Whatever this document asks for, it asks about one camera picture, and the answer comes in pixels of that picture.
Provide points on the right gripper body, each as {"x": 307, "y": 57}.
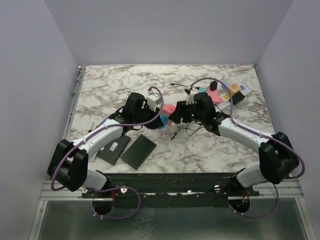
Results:
{"x": 194, "y": 115}

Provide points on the small black charger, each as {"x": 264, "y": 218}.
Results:
{"x": 213, "y": 86}

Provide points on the large black adapter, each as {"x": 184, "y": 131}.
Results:
{"x": 237, "y": 98}

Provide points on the pink cube socket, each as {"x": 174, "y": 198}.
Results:
{"x": 171, "y": 125}

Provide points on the pink triangular power strip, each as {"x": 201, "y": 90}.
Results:
{"x": 214, "y": 95}

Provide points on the blue plug adapter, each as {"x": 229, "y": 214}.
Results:
{"x": 164, "y": 120}

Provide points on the teal charger plug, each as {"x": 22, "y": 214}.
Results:
{"x": 202, "y": 90}

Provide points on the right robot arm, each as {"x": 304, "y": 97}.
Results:
{"x": 277, "y": 159}

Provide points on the pink square plug adapter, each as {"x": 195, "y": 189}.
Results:
{"x": 168, "y": 109}

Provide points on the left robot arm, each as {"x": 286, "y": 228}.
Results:
{"x": 68, "y": 167}

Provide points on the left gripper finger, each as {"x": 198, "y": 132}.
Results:
{"x": 156, "y": 124}
{"x": 140, "y": 127}

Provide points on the orange tan plug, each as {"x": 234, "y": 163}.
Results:
{"x": 233, "y": 89}

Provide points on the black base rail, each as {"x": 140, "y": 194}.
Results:
{"x": 160, "y": 190}

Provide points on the light blue plug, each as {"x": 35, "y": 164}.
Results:
{"x": 225, "y": 85}

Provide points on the right black flat box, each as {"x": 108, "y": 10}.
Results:
{"x": 138, "y": 152}

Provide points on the white power strip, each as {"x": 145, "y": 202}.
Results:
{"x": 224, "y": 98}

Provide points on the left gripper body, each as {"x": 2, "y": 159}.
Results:
{"x": 145, "y": 115}

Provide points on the black flat box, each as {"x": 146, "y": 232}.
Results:
{"x": 138, "y": 152}
{"x": 113, "y": 150}

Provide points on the left black flat box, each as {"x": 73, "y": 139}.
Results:
{"x": 113, "y": 150}

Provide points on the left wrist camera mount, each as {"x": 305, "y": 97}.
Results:
{"x": 153, "y": 100}

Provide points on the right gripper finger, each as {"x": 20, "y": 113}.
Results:
{"x": 182, "y": 109}
{"x": 176, "y": 115}

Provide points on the black screwdriver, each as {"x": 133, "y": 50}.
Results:
{"x": 181, "y": 85}

